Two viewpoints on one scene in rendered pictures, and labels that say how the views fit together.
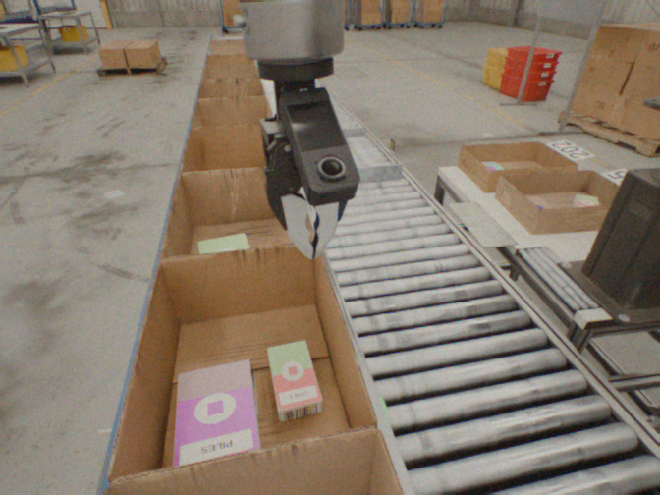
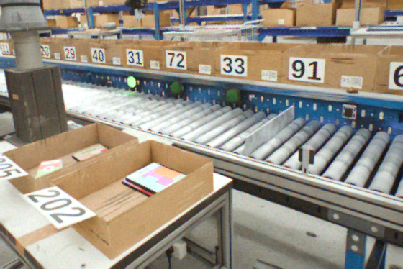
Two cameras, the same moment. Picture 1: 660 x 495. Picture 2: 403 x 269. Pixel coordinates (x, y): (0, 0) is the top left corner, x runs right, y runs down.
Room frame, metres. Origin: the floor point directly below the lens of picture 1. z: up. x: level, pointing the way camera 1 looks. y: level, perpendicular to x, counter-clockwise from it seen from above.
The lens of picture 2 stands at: (2.38, -1.22, 1.30)
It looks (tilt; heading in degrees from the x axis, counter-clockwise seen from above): 15 degrees down; 144
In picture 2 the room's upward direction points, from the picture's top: 4 degrees counter-clockwise
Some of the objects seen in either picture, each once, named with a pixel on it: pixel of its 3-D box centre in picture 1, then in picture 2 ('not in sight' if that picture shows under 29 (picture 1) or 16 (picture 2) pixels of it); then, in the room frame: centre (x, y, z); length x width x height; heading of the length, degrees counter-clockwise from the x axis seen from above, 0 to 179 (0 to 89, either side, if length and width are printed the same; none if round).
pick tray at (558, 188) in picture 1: (564, 199); (73, 157); (1.29, -0.86, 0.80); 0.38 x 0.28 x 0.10; 96
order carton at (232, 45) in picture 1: (230, 54); not in sight; (3.47, 0.80, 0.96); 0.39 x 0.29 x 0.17; 13
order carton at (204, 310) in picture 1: (250, 361); (155, 55); (0.42, 0.13, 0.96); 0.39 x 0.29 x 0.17; 12
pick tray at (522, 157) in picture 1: (514, 165); (135, 185); (1.60, -0.80, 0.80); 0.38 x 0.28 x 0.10; 98
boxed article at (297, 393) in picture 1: (294, 378); not in sight; (0.43, 0.06, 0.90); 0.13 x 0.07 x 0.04; 15
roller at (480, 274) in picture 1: (410, 286); (155, 113); (0.89, -0.24, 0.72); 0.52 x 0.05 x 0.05; 102
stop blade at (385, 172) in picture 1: (351, 178); (272, 129); (1.55, -0.09, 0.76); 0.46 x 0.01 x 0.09; 102
